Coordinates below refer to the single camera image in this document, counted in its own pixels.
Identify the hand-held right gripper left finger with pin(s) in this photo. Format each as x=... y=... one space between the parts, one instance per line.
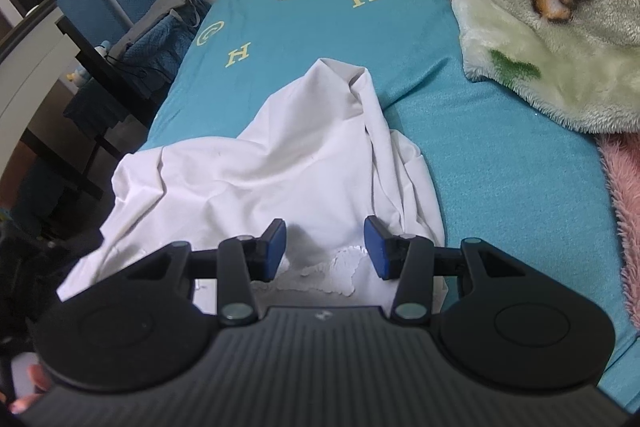
x=272 y=252

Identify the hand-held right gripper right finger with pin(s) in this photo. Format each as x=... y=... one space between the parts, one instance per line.
x=376 y=252

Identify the person's left hand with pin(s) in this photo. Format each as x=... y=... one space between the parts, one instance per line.
x=37 y=379

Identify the white t-shirt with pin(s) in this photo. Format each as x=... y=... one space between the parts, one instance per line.
x=280 y=157

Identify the grey folded garment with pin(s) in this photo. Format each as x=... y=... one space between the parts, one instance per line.
x=160 y=14

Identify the white table with black legs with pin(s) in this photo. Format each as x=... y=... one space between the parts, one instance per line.
x=30 y=72

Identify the pink fuzzy cloth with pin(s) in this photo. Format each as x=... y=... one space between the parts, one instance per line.
x=622 y=217

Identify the green fleece printed blanket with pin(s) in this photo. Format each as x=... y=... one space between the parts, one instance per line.
x=540 y=7

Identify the bed with teal printed sheet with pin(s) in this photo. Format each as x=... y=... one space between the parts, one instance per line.
x=490 y=167

